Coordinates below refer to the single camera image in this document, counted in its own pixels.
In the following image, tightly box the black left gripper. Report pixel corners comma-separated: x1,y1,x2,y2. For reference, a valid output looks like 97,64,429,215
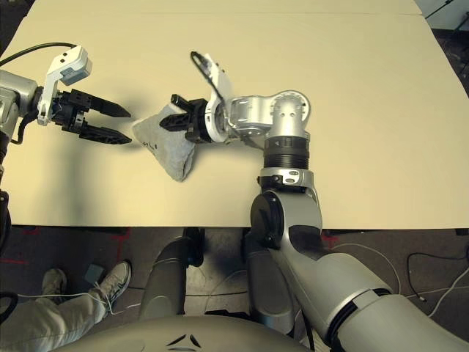
53,89,133,146

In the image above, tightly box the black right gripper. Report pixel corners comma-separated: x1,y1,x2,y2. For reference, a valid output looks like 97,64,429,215
159,94,211,145

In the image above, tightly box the grey terry rag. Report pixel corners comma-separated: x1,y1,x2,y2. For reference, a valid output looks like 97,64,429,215
130,103,197,183

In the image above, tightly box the small grey floor pedal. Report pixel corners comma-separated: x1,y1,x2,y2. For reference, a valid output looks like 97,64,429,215
84,264,108,283

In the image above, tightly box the white bystander sneaker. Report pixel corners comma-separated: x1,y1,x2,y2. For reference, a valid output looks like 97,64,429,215
96,260,133,317
42,268,68,305

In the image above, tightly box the grey robot left leg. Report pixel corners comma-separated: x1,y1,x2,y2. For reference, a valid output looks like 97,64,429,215
138,227,204,320

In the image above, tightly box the grey robot leg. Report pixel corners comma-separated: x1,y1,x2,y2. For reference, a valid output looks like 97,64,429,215
241,229,305,335
138,227,204,320

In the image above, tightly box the grey robot right leg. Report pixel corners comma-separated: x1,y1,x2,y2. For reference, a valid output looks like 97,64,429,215
241,229,305,335

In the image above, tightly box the grey bystander trouser leg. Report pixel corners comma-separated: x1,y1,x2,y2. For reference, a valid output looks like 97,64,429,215
0,287,108,342

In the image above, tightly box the grey robot torso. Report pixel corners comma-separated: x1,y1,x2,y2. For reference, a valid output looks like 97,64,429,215
60,314,312,352

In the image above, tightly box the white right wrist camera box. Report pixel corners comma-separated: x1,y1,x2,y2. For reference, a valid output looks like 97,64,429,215
199,53,235,144

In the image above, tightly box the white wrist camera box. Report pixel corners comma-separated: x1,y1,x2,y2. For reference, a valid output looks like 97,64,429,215
36,44,92,128
199,53,235,144

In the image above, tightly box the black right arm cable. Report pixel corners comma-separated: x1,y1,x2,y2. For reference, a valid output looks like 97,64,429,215
190,51,225,102

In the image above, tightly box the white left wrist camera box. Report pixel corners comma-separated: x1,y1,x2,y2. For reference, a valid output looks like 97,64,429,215
36,44,92,128

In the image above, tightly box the thin white floor cable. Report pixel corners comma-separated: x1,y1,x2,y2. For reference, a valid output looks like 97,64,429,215
203,269,251,317

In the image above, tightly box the black table frame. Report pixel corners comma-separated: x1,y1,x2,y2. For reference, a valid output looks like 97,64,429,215
105,227,469,238

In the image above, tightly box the white coiled floor cable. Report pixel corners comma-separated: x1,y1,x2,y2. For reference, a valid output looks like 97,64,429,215
339,241,469,317

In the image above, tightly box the thin black floor cable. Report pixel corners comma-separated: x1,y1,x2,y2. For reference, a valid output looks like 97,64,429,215
405,252,469,298

